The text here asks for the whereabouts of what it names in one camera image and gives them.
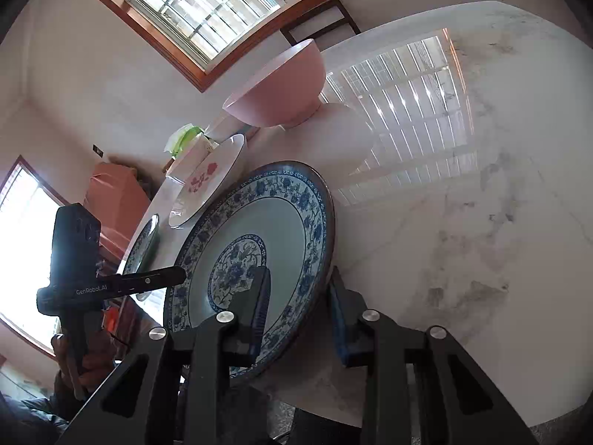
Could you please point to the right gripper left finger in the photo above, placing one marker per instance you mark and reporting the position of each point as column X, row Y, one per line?
column 250, row 309

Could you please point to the person's left hand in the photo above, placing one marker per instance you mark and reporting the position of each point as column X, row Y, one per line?
column 97, row 364

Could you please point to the dark wooden chair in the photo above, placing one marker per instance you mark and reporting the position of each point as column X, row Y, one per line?
column 328, row 24

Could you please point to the large blue white plate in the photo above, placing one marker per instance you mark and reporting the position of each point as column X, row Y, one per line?
column 280, row 216

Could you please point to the pink covered box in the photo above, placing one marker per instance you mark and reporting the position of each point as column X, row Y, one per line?
column 116, row 198

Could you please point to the pink bowl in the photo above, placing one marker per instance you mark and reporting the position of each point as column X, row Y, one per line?
column 285, row 92

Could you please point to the white plate pink flowers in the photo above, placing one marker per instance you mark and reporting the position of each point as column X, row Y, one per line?
column 217, row 172

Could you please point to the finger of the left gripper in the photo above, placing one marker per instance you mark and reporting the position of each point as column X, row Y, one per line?
column 127, row 284

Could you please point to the green tissue pack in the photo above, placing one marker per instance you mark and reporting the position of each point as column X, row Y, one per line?
column 188, row 145

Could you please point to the small blue white plate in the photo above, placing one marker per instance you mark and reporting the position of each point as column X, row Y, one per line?
column 144, row 247

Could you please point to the side window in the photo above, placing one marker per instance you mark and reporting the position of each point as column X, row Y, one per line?
column 28, row 208

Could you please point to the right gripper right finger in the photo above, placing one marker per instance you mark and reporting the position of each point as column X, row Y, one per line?
column 353, row 346

